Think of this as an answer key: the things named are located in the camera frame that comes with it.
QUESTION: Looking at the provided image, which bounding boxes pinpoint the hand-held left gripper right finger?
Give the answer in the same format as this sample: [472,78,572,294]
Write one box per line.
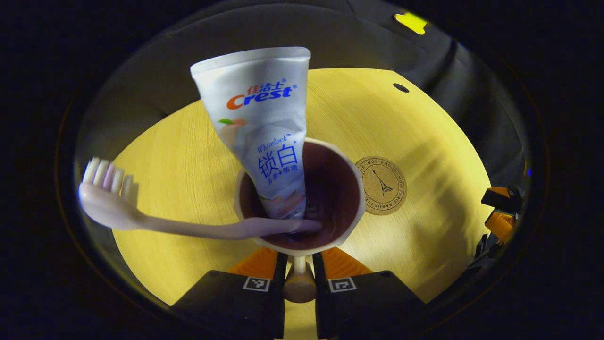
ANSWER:
[312,247,425,340]

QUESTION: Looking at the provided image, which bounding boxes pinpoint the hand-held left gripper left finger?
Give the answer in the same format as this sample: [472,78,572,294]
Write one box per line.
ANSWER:
[170,248,288,340]

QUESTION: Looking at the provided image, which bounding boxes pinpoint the beige cup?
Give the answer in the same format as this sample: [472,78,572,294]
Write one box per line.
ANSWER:
[234,137,366,304]

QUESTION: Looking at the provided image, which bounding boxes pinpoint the pink toothbrush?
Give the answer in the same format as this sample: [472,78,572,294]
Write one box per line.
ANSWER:
[78,157,323,240]

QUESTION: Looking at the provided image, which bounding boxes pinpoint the white toothpaste tube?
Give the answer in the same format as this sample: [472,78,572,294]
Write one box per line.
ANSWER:
[190,46,311,221]

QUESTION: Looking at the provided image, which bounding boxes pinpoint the black backdrop cloth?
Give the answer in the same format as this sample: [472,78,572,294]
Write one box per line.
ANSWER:
[75,0,529,199]

